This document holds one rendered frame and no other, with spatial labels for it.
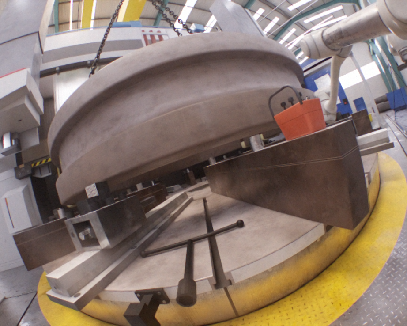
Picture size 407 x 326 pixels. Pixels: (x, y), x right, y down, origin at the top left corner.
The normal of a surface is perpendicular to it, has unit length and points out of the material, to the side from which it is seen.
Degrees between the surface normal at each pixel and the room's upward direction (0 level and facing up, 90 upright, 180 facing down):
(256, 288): 90
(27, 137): 90
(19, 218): 90
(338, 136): 90
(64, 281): 72
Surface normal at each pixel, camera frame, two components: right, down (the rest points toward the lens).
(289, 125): -0.87, 0.43
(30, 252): 0.79, -0.29
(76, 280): 0.77, -0.61
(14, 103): 0.50, -0.19
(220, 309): 0.02, -0.02
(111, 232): 0.92, -0.33
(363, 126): -0.52, 0.17
